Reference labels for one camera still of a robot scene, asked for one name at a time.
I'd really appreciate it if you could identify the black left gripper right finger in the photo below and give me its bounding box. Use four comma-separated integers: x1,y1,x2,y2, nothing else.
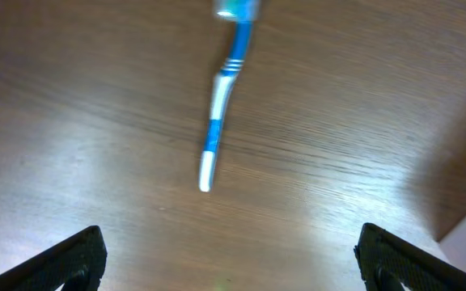
354,223,466,291

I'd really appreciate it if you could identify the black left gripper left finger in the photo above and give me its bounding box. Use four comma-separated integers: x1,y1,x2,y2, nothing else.
0,226,108,291

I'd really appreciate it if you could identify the blue white toothbrush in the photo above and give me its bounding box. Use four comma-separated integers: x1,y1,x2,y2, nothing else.
198,0,260,192

